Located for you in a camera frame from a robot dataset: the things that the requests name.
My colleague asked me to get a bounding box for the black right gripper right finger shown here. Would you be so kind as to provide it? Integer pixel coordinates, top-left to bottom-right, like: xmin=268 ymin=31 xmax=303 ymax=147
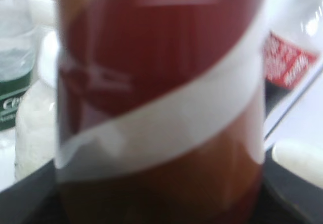
xmin=258 ymin=149 xmax=322 ymax=223

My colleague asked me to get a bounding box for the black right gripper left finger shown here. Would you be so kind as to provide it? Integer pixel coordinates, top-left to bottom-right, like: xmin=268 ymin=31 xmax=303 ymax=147
xmin=1 ymin=162 xmax=62 ymax=223

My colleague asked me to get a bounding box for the brown Nescafe coffee bottle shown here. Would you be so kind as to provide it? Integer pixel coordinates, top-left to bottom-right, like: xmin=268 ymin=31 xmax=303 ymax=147
xmin=55 ymin=0 xmax=264 ymax=223

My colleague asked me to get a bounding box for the yellowish juice bottle white cap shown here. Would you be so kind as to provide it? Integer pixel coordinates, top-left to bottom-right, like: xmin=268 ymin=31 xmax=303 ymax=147
xmin=15 ymin=30 xmax=60 ymax=182

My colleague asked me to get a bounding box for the clear water bottle green label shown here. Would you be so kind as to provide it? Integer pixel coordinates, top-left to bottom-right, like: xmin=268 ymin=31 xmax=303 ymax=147
xmin=1 ymin=0 xmax=36 ymax=131

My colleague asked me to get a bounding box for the cola bottle red label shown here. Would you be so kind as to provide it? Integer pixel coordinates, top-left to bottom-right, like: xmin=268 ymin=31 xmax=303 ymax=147
xmin=263 ymin=0 xmax=322 ymax=115

